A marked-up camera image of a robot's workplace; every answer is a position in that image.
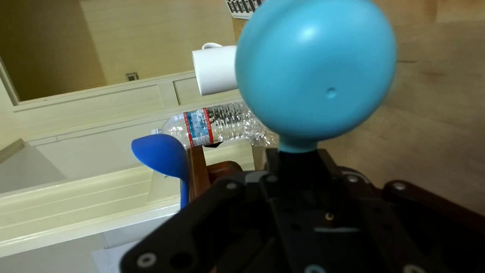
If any dark grid panel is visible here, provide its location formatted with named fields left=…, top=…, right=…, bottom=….
left=224, top=0, right=263, bottom=21

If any white mug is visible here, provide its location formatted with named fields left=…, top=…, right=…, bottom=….
left=190, top=42, right=239, bottom=97

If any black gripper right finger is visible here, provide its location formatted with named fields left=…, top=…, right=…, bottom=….
left=316, top=150, right=485, bottom=273

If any clear plastic water bottle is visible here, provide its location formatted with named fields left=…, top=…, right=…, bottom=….
left=149, top=100, right=280, bottom=150

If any blue ball with black handle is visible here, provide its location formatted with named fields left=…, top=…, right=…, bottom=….
left=234, top=0, right=398, bottom=194

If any blue round plastic object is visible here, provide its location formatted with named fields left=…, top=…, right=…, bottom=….
left=130, top=132, right=192, bottom=209

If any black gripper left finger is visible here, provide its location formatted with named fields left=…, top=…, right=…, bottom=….
left=118, top=150, right=293, bottom=273

